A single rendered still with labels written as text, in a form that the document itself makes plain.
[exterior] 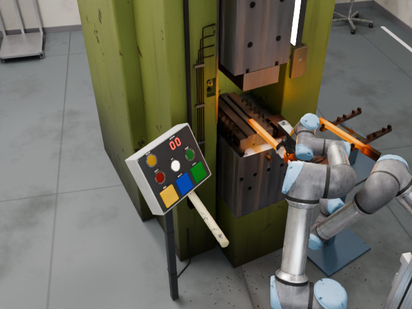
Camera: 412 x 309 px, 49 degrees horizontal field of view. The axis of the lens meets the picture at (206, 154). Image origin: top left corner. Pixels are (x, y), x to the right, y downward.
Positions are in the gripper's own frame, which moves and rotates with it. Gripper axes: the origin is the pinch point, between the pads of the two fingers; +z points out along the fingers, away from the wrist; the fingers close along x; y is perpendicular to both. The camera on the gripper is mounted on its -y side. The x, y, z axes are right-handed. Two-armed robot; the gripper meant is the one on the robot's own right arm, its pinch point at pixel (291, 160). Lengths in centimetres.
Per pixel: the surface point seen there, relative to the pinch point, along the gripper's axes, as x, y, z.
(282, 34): 7, -52, 27
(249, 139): -7.0, 3.4, 27.7
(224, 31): -17, -54, 38
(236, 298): -25, 100, 3
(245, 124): -3.6, 1.1, 37.4
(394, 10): 368, 86, 280
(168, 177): -60, -7, 8
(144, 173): -70, -14, 8
